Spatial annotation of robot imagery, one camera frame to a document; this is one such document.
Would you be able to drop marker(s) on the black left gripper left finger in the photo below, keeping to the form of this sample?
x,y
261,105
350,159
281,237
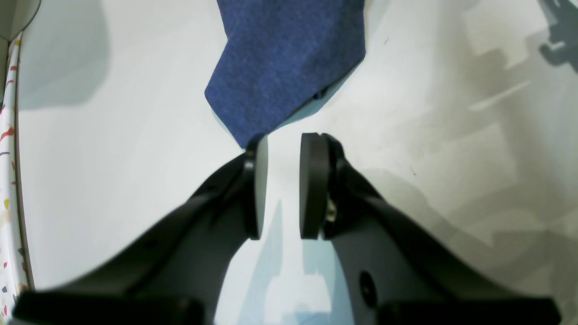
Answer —
x,y
173,273

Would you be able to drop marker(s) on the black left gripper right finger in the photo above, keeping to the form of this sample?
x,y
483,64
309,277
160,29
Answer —
x,y
396,273

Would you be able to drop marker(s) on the blue t-shirt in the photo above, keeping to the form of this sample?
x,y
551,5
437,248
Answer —
x,y
279,55

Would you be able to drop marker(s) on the terrazzo patterned side board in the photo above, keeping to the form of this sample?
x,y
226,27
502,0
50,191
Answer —
x,y
14,275

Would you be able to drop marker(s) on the grey plastic bin right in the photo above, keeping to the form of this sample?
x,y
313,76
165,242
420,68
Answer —
x,y
15,16

